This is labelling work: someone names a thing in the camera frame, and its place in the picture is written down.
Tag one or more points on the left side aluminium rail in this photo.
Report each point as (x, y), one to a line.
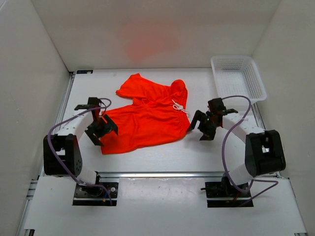
(54, 106)

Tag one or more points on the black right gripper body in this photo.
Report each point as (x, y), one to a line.
(209, 121)

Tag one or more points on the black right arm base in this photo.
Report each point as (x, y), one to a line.
(222, 194)

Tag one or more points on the black corner bracket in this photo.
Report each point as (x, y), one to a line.
(84, 72)

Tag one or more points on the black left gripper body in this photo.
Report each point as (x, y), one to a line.
(99, 127)

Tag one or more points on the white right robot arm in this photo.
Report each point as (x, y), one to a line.
(238, 125)

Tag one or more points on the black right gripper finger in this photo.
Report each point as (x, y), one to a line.
(198, 116)
(208, 133)

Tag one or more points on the orange shorts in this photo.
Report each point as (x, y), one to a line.
(156, 116)

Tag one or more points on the white plastic mesh basket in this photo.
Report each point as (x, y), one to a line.
(238, 75)

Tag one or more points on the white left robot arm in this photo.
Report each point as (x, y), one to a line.
(61, 153)

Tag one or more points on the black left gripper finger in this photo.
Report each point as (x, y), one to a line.
(95, 136)
(110, 126)

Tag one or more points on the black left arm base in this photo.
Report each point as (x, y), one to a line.
(97, 196)

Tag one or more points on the right side aluminium rail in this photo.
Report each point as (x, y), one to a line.
(261, 115)

